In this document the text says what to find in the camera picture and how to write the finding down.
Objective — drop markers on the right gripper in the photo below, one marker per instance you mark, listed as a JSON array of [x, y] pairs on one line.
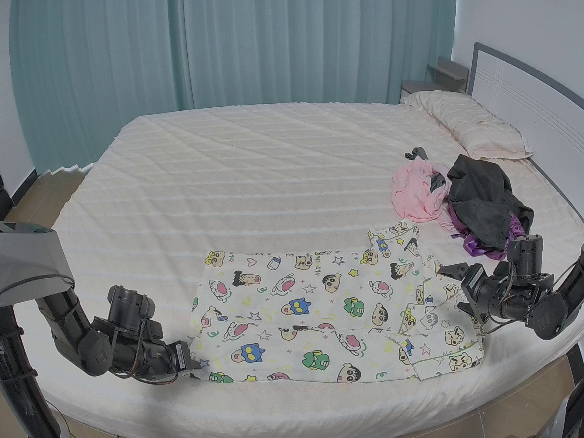
[[477, 288]]

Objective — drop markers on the white printed pyjama top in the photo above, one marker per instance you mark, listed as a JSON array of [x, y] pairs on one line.
[[319, 317]]

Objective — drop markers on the small grey garment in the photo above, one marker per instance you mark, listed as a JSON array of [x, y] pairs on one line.
[[417, 153]]

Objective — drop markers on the pink garment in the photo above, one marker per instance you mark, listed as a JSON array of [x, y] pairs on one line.
[[410, 194]]

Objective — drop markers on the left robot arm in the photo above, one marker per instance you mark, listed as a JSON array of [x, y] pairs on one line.
[[27, 263]]

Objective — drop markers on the purple garment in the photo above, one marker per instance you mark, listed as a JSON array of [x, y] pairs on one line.
[[474, 247]]

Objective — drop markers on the bed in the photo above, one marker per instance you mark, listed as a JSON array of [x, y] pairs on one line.
[[251, 176]]

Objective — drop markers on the grey bedside table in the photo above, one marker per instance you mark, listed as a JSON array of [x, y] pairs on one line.
[[438, 80]]

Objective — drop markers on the cream pillow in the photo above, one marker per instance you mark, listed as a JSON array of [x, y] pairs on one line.
[[474, 126]]

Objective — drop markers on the blue-green curtain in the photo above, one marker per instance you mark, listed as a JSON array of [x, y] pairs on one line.
[[182, 39]]

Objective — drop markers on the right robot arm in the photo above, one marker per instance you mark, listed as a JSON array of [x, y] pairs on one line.
[[547, 313]]

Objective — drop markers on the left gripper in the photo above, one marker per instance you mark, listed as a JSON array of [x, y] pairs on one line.
[[181, 356]]

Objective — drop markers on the black garment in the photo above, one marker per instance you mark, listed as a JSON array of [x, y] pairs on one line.
[[483, 199]]

